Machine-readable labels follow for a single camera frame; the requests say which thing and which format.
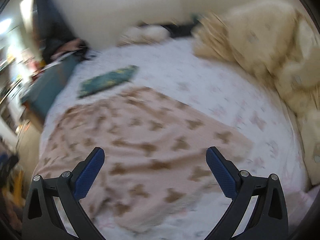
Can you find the cream rumpled blanket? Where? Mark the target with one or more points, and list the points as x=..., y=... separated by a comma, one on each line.
x=277, y=44

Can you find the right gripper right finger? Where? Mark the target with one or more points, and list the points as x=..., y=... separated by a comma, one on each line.
x=269, y=216

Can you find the teal bed footboard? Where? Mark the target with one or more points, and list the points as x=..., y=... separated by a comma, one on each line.
x=40, y=96

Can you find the pink bear print pants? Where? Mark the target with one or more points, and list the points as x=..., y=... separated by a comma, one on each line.
x=154, y=147

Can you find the white pillow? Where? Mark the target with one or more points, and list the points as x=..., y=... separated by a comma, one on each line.
x=148, y=34

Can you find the folded green patterned cloth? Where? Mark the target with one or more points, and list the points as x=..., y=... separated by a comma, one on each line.
x=106, y=81

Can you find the dark clothes pile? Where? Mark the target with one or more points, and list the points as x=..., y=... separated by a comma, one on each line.
x=55, y=48

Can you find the white floral bed sheet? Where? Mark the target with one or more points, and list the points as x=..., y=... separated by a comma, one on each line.
x=221, y=90

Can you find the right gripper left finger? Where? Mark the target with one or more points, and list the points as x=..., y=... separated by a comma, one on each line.
x=41, y=219

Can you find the dark clothes by wall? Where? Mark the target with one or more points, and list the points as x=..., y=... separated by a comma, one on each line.
x=177, y=31

